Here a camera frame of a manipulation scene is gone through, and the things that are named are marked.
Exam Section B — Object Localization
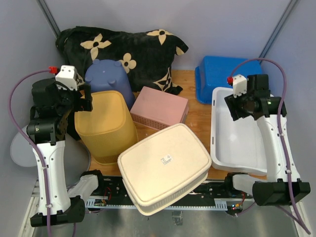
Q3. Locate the blue bucket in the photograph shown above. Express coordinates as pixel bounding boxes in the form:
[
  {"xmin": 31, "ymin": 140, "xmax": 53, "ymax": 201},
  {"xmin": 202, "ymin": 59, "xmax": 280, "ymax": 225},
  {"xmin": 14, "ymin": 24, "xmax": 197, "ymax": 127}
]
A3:
[{"xmin": 84, "ymin": 59, "xmax": 135, "ymax": 110}]

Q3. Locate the yellow slatted basket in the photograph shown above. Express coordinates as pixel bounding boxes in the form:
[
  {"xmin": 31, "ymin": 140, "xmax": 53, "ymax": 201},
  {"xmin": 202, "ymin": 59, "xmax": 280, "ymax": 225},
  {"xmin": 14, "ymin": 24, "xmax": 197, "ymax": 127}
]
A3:
[{"xmin": 74, "ymin": 90, "xmax": 138, "ymax": 165}]

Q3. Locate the blue rimmed white tub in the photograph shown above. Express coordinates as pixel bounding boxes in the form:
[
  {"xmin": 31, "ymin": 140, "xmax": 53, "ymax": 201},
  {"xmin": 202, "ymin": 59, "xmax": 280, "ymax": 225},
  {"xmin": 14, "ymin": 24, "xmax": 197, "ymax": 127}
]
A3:
[{"xmin": 210, "ymin": 87, "xmax": 267, "ymax": 176}]

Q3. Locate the grey bucket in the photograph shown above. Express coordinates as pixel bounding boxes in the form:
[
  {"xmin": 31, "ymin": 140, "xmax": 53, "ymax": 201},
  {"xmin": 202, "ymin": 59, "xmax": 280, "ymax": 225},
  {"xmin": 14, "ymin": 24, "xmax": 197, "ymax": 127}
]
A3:
[{"xmin": 10, "ymin": 133, "xmax": 91, "ymax": 188}]

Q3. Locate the pink small tray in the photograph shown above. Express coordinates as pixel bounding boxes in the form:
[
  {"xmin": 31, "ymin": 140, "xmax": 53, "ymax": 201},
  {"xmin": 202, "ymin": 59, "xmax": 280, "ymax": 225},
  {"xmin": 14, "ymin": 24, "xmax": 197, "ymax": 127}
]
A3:
[{"xmin": 130, "ymin": 86, "xmax": 189, "ymax": 130}]

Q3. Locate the beige perforated basket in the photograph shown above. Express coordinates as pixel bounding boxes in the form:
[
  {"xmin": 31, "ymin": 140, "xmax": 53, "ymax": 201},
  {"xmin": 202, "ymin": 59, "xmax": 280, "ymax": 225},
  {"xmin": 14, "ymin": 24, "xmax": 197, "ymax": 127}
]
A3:
[{"xmin": 118, "ymin": 123, "xmax": 212, "ymax": 216}]

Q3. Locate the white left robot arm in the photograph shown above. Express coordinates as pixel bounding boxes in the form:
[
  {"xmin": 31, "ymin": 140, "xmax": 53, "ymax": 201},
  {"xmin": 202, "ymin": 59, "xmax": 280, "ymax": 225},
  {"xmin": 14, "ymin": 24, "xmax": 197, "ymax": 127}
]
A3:
[{"xmin": 26, "ymin": 78, "xmax": 106, "ymax": 228}]

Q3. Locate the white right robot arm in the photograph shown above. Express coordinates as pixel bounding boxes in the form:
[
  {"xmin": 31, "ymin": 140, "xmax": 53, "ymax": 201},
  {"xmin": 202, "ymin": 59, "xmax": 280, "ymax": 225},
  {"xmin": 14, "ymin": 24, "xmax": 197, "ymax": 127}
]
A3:
[{"xmin": 224, "ymin": 75, "xmax": 311, "ymax": 206}]

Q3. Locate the black floral pillow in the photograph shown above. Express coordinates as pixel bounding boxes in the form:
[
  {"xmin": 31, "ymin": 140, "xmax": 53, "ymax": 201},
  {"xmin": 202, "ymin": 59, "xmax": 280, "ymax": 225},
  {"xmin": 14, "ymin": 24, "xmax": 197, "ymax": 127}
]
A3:
[{"xmin": 55, "ymin": 26, "xmax": 189, "ymax": 95}]

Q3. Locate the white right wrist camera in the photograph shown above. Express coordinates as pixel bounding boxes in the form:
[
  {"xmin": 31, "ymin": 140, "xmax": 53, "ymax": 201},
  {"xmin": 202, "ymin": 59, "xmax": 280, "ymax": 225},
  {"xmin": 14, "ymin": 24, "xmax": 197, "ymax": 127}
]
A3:
[{"xmin": 227, "ymin": 74, "xmax": 247, "ymax": 98}]

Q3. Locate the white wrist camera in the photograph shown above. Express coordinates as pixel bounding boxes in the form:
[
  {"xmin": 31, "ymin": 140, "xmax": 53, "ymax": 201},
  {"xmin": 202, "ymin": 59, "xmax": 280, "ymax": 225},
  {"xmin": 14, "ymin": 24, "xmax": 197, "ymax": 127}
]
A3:
[
  {"xmin": 227, "ymin": 74, "xmax": 247, "ymax": 98},
  {"xmin": 49, "ymin": 65, "xmax": 78, "ymax": 91}
]

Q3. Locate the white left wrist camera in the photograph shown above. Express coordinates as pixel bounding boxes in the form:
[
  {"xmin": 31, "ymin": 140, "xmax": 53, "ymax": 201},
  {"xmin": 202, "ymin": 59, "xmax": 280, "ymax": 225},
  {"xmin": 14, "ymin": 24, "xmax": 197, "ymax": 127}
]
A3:
[{"xmin": 49, "ymin": 65, "xmax": 78, "ymax": 91}]

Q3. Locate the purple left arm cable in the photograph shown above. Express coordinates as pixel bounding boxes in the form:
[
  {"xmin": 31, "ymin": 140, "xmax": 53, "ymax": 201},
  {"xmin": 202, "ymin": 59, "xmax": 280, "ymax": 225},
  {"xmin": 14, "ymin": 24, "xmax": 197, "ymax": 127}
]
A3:
[{"xmin": 9, "ymin": 69, "xmax": 77, "ymax": 237}]

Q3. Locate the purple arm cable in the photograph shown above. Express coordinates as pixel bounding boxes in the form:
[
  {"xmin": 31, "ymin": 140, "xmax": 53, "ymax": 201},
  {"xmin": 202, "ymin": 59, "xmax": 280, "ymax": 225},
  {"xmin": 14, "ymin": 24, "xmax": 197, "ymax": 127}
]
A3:
[
  {"xmin": 9, "ymin": 69, "xmax": 77, "ymax": 237},
  {"xmin": 229, "ymin": 58, "xmax": 312, "ymax": 235}
]

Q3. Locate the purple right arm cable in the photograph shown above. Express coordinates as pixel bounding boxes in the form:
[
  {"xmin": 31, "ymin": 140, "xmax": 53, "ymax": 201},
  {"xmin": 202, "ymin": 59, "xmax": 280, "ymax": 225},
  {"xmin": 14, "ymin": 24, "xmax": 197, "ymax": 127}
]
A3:
[{"xmin": 229, "ymin": 58, "xmax": 312, "ymax": 235}]

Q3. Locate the black mounting rail plate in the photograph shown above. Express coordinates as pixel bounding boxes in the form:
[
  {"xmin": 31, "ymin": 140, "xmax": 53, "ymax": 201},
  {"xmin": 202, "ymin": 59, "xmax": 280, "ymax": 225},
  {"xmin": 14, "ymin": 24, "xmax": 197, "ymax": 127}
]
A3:
[{"xmin": 85, "ymin": 176, "xmax": 252, "ymax": 209}]

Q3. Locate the aluminium frame rail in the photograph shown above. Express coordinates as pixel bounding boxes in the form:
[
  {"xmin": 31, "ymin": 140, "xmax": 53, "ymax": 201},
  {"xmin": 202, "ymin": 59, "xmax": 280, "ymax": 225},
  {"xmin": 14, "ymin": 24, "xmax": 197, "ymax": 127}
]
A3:
[
  {"xmin": 259, "ymin": 0, "xmax": 300, "ymax": 58},
  {"xmin": 36, "ymin": 0, "xmax": 61, "ymax": 38}
]

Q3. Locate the right aluminium frame rail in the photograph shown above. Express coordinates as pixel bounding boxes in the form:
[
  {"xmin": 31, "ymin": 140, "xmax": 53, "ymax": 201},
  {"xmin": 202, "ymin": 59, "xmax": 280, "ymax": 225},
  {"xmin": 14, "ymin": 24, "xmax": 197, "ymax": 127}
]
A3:
[{"xmin": 259, "ymin": 0, "xmax": 300, "ymax": 58}]

